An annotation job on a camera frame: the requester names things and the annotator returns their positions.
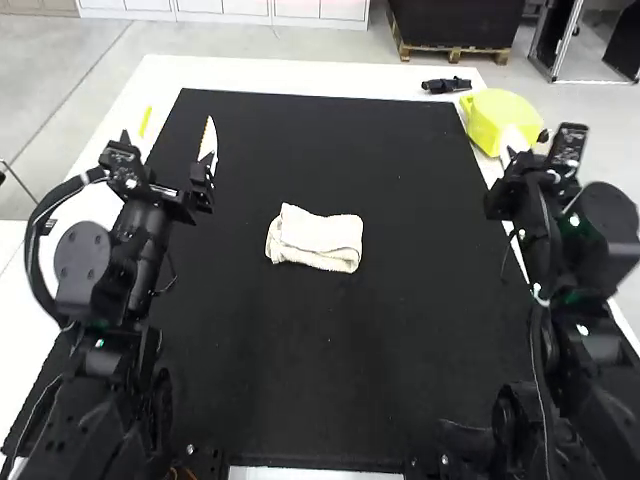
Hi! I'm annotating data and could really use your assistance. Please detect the black hand tool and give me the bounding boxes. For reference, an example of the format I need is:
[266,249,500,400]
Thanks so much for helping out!
[420,75,474,95]

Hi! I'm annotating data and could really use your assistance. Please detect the pale towel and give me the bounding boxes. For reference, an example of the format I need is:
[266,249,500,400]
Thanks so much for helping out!
[263,201,364,275]

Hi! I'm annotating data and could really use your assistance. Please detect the black crate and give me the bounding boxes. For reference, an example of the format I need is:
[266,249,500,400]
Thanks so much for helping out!
[387,0,526,49]

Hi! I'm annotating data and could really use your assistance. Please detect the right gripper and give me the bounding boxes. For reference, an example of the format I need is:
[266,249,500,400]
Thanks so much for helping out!
[482,151,577,222]

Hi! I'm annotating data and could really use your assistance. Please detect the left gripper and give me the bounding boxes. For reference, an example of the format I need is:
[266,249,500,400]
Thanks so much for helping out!
[102,115,222,226]

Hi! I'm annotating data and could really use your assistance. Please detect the black metal-edged case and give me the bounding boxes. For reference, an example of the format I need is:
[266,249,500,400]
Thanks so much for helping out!
[527,0,586,84]

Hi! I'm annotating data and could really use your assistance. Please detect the black panel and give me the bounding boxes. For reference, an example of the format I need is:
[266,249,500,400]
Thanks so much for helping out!
[602,0,640,82]

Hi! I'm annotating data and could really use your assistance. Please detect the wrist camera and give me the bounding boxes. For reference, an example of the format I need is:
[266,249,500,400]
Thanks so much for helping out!
[98,128,152,190]
[548,121,591,176]

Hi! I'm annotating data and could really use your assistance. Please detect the grey cupboard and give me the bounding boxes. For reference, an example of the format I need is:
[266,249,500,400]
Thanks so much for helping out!
[172,0,275,20]
[74,0,175,15]
[272,0,372,31]

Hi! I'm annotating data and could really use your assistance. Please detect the black cable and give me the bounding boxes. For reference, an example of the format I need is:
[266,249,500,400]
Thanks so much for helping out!
[24,169,109,329]

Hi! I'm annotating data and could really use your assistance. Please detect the wooden pallet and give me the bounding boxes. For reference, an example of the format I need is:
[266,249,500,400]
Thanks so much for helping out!
[387,4,512,66]

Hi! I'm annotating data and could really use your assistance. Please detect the yellow plastic housing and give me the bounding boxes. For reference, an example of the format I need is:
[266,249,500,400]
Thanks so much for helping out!
[458,88,549,160]

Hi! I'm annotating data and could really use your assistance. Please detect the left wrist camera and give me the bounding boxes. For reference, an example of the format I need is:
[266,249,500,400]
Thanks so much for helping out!
[98,128,152,190]

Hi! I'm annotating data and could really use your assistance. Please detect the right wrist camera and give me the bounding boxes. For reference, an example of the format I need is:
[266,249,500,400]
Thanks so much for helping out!
[548,121,591,176]

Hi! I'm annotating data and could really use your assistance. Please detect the black mat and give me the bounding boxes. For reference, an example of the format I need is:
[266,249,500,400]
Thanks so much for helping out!
[0,88,539,474]

